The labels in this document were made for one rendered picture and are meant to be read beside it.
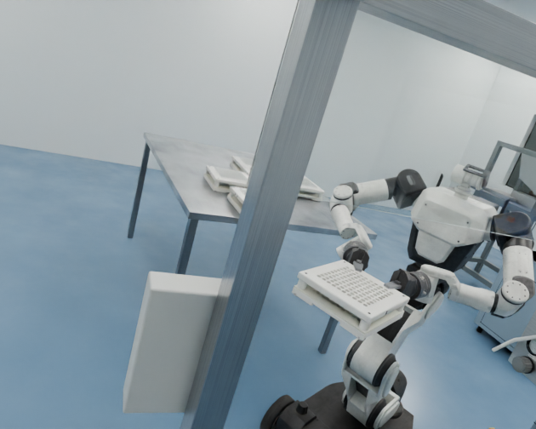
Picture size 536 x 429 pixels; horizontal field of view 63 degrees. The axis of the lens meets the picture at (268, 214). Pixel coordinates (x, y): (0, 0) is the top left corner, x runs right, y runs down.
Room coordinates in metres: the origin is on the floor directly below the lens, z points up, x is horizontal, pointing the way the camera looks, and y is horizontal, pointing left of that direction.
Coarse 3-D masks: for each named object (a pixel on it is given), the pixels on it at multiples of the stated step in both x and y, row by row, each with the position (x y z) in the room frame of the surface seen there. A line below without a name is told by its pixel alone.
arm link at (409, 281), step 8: (400, 272) 1.25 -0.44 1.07; (408, 272) 1.25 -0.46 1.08; (416, 272) 1.32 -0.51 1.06; (392, 280) 1.25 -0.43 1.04; (400, 280) 1.25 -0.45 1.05; (408, 280) 1.22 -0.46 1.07; (416, 280) 1.27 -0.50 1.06; (424, 280) 1.30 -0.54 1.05; (408, 288) 1.24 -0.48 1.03; (416, 288) 1.27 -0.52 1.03; (424, 288) 1.28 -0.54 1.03; (408, 296) 1.26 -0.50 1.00; (416, 296) 1.27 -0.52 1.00
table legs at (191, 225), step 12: (144, 156) 3.10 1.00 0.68; (144, 168) 3.11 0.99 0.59; (144, 180) 3.12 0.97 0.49; (132, 216) 3.10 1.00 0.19; (132, 228) 3.11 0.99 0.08; (192, 228) 1.86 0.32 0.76; (192, 240) 1.87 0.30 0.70; (180, 252) 1.88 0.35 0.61; (180, 264) 1.85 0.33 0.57; (336, 324) 2.35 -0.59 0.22; (324, 336) 2.36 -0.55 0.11; (324, 348) 2.34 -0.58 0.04
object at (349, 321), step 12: (312, 288) 1.15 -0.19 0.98; (312, 300) 1.09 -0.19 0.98; (324, 300) 1.09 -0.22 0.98; (336, 312) 1.05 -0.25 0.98; (348, 312) 1.07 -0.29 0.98; (396, 312) 1.15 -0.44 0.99; (348, 324) 1.01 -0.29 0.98; (372, 324) 1.04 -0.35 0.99; (384, 324) 1.07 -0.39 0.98; (360, 336) 0.99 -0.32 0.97
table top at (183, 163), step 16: (160, 144) 2.92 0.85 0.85; (176, 144) 3.06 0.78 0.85; (192, 144) 3.23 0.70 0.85; (160, 160) 2.52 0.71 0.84; (176, 160) 2.63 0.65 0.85; (192, 160) 2.75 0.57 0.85; (208, 160) 2.88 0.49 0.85; (224, 160) 3.01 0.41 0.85; (176, 176) 2.29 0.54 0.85; (192, 176) 2.38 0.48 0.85; (176, 192) 2.07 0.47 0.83; (192, 192) 2.10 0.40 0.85; (208, 192) 2.18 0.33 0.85; (224, 192) 2.26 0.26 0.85; (192, 208) 1.88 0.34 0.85; (208, 208) 1.95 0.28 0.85; (224, 208) 2.01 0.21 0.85; (304, 208) 2.43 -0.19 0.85; (320, 208) 2.53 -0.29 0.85; (288, 224) 2.07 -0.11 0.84; (304, 224) 2.14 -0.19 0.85; (320, 224) 2.22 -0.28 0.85
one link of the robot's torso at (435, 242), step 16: (416, 224) 1.64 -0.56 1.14; (432, 224) 1.60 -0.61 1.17; (416, 240) 1.64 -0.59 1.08; (432, 240) 1.60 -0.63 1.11; (448, 240) 1.56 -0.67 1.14; (464, 240) 1.53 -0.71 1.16; (480, 240) 1.54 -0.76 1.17; (416, 256) 1.63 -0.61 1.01; (432, 256) 1.58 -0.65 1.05; (448, 256) 1.56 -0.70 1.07; (464, 256) 1.56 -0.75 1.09
